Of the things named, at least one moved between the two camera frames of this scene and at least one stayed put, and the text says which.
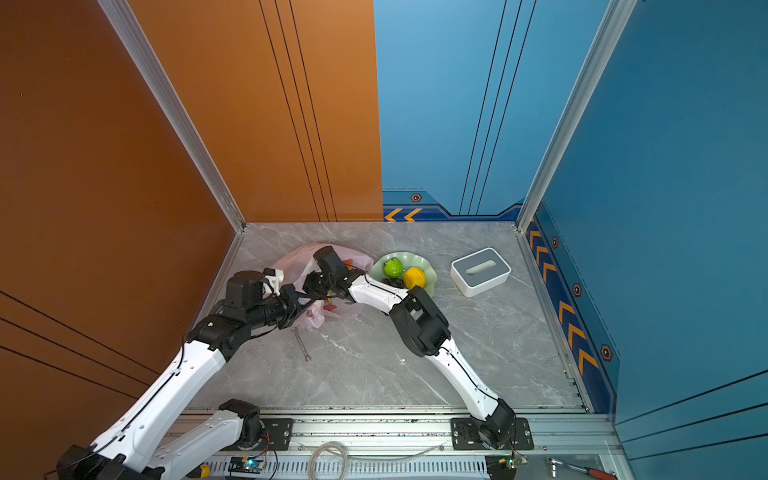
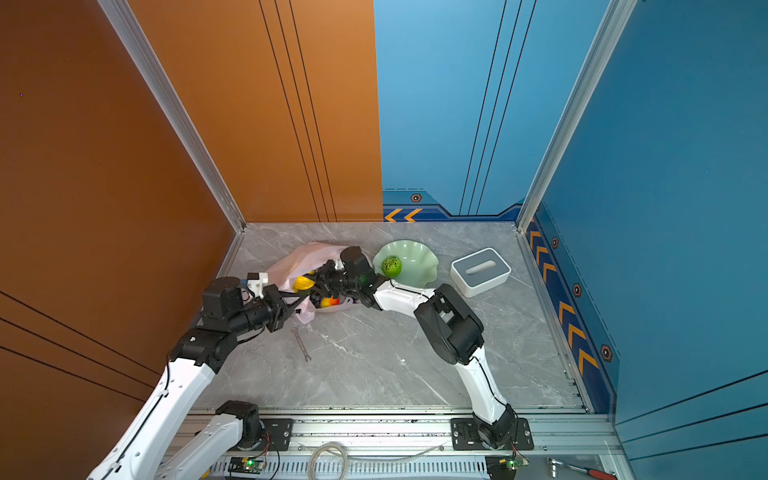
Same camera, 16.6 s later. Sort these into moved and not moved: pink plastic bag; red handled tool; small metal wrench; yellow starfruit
Moved: yellow starfruit
Not moved: red handled tool; small metal wrench; pink plastic bag
